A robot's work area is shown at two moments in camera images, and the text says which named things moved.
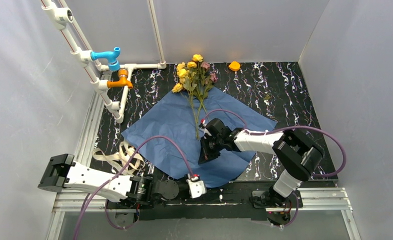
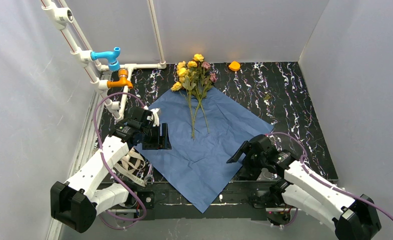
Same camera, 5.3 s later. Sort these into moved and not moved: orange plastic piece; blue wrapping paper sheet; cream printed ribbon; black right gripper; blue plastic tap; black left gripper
Moved: black right gripper; black left gripper
Not moved: blue plastic tap; cream printed ribbon; blue wrapping paper sheet; orange plastic piece
